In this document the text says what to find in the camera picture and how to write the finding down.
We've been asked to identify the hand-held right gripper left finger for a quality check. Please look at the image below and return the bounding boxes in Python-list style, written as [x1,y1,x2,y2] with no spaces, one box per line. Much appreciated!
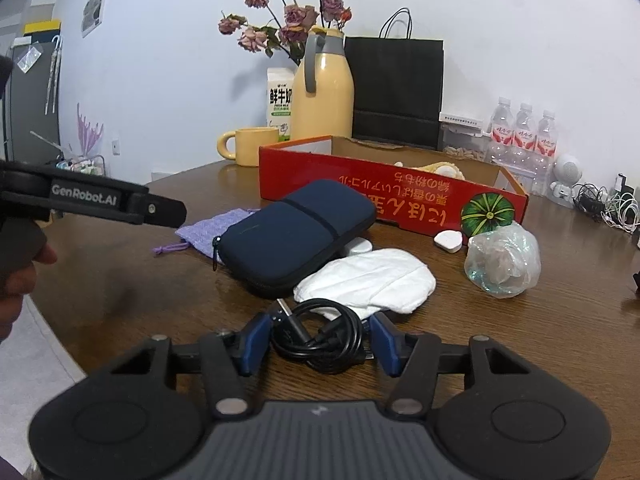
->
[107,311,273,420]

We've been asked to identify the yellow plush toy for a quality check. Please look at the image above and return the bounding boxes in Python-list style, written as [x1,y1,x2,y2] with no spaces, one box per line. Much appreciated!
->
[392,160,468,181]

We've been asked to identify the purple flower wall sticker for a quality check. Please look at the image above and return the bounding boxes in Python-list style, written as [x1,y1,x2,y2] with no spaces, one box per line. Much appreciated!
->
[75,102,104,156]

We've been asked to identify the red cardboard box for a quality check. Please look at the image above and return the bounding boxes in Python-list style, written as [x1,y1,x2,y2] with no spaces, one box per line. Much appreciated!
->
[258,135,530,246]

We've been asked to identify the clear nut container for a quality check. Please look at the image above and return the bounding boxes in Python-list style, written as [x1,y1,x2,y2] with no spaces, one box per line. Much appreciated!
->
[440,122,493,163]

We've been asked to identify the navy zip pouch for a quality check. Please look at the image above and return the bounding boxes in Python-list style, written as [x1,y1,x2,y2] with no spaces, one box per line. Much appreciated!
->
[212,178,377,298]

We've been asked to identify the wall picture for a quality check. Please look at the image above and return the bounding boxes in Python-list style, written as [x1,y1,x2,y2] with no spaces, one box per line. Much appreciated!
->
[81,0,111,38]

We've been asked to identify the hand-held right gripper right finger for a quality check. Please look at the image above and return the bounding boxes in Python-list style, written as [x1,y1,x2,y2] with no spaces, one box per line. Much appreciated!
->
[370,311,533,418]

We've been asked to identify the tangled black cables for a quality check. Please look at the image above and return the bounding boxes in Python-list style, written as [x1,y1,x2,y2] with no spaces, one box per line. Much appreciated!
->
[572,182,613,221]

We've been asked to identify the white milk carton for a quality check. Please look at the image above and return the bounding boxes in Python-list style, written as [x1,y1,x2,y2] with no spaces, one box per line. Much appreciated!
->
[266,66,297,142]

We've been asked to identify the dried rose bouquet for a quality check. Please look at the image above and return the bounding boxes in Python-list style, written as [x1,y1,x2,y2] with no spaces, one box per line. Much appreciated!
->
[217,0,353,66]

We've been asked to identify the white face mask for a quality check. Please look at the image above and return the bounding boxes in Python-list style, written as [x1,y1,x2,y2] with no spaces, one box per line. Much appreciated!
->
[293,248,436,313]

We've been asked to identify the metal storage rack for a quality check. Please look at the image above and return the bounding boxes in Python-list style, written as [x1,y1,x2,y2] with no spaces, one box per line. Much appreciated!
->
[47,152,106,178]

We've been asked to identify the black paper bag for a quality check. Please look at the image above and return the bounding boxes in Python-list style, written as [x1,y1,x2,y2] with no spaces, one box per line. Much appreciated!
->
[344,7,445,152]

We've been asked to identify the black cable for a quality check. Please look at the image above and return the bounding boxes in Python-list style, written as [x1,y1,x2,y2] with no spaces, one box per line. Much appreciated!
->
[270,298,373,373]

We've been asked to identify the clear plastic bag bundle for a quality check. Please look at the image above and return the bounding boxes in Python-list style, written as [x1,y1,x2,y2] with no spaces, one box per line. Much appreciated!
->
[464,220,542,301]

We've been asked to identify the flat white box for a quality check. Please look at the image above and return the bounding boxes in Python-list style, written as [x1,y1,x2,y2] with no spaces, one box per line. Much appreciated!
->
[439,112,485,127]

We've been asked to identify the grey refrigerator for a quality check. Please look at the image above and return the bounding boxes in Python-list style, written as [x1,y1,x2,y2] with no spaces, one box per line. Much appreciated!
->
[0,20,63,163]

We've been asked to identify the white robot-shaped speaker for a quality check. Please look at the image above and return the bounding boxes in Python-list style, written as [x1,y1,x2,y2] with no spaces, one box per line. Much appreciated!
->
[549,154,583,207]

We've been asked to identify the tangled white cables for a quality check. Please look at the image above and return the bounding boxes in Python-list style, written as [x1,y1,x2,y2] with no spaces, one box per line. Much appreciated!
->
[602,190,640,233]

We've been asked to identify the yellow thermos jug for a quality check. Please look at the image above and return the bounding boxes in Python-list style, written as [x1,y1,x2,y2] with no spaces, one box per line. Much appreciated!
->
[291,27,356,140]

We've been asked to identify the yellow mug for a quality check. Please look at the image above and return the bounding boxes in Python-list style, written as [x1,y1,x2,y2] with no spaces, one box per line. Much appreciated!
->
[216,127,281,167]

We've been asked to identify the person's left hand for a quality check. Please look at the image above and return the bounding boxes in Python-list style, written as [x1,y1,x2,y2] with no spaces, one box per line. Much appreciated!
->
[0,245,57,345]

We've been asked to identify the purple drawstring pouch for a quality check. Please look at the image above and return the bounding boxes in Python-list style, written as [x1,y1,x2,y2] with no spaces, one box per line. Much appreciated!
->
[152,206,262,256]

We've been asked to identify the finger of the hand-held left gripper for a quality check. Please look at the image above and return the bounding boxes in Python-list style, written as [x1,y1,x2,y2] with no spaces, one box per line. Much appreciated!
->
[127,194,187,227]

